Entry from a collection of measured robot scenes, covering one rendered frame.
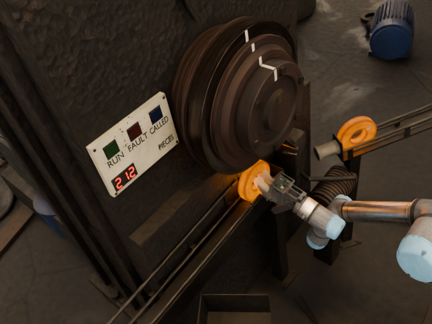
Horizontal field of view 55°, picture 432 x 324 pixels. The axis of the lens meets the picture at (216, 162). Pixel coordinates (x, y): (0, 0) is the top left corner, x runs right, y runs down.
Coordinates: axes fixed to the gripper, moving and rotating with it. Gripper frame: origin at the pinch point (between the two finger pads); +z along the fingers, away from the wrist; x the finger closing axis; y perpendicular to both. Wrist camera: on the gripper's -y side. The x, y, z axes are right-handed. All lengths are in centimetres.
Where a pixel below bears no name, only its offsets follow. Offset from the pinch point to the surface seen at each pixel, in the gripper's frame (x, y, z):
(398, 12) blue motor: -219, -52, 24
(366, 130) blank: -46, 2, -21
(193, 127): 22.2, 38.9, 9.6
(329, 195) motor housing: -24.5, -18.4, -22.7
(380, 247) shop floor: -48, -65, -52
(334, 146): -34.9, -3.3, -14.4
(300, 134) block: -24.3, 4.6, -3.2
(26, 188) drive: 42, -86, 124
